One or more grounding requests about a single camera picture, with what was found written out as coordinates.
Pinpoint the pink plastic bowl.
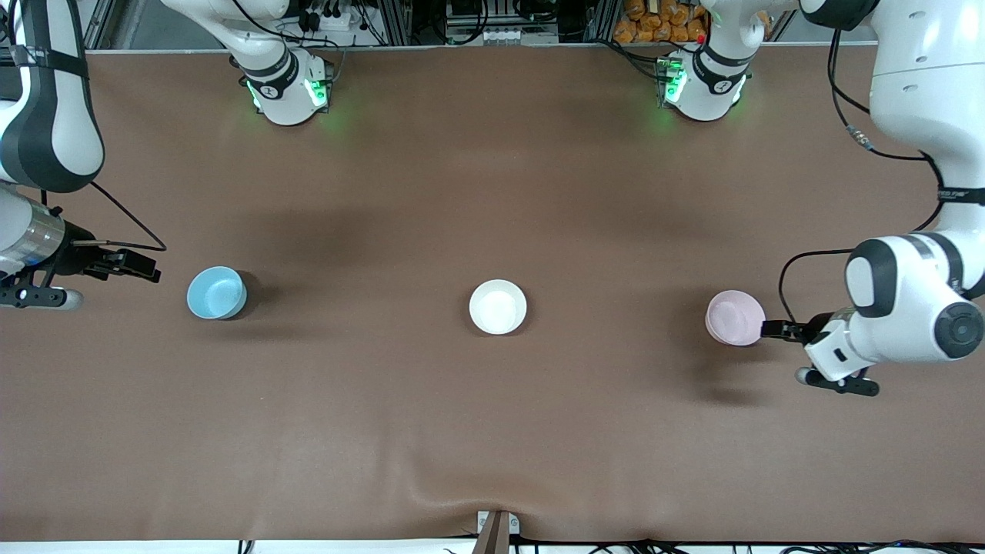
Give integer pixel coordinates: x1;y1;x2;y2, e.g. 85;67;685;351
705;289;767;347

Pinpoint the blue plastic bowl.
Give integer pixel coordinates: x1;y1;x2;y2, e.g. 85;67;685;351
187;266;249;321

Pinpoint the white plastic bowl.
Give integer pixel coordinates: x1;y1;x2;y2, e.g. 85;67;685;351
469;279;529;335

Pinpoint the brown table mat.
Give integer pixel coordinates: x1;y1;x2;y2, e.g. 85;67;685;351
0;45;985;543

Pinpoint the white power strip with plugs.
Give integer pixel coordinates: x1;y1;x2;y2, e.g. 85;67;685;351
296;0;364;33

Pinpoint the pile of orange packets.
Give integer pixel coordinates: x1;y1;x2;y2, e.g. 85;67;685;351
613;0;707;45

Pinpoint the white socket strip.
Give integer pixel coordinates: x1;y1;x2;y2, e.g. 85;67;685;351
476;25;533;45

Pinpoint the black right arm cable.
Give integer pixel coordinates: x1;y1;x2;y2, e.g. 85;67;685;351
73;180;168;253

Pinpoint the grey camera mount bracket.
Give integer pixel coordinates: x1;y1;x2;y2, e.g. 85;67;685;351
471;509;521;554

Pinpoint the aluminium frame profile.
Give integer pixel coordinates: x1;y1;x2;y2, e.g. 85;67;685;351
376;0;414;45
585;0;618;43

